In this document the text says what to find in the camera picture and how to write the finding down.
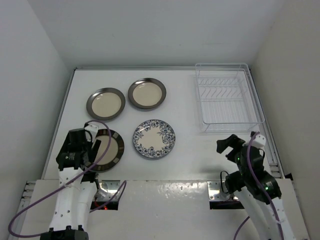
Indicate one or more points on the metal mounting bracket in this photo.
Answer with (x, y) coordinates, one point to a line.
(215, 193)
(108, 188)

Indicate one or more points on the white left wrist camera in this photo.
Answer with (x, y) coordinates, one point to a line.
(92, 128)

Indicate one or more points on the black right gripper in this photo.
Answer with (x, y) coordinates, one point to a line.
(232, 141)

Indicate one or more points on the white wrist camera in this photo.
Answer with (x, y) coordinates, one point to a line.
(92, 128)
(257, 140)

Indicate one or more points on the blue floral white plate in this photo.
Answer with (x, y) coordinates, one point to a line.
(154, 138)

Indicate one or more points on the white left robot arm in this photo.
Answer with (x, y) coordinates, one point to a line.
(73, 203)

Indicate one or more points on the right metal mounting bracket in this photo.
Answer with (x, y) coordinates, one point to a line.
(215, 193)

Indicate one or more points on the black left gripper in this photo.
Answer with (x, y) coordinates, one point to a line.
(92, 151)

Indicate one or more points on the white wire dish rack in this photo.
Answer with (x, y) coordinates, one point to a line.
(227, 98)

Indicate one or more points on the grey rim plate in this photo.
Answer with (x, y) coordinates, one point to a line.
(105, 104)
(147, 93)

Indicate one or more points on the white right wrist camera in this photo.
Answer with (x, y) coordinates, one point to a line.
(257, 140)

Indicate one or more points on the dark striped rim plate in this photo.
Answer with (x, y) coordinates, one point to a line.
(114, 153)

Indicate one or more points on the left metal mounting bracket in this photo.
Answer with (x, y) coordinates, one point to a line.
(108, 188)

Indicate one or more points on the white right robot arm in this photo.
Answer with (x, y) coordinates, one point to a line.
(256, 189)

